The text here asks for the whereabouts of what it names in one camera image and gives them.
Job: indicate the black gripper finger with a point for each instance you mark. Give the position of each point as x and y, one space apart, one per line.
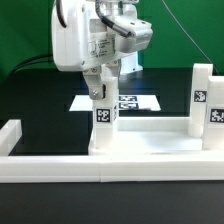
94 82

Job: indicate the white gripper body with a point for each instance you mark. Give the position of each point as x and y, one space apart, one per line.
81 32

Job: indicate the white desk top panel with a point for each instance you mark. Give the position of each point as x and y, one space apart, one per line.
149 136

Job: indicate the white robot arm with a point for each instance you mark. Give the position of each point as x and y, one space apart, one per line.
129 61

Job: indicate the fiducial marker sheet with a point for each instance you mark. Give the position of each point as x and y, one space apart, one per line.
126 102

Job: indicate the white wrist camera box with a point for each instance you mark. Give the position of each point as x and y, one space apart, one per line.
141 34

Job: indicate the white U-shaped fixture frame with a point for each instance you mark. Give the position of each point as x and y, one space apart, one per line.
102 168

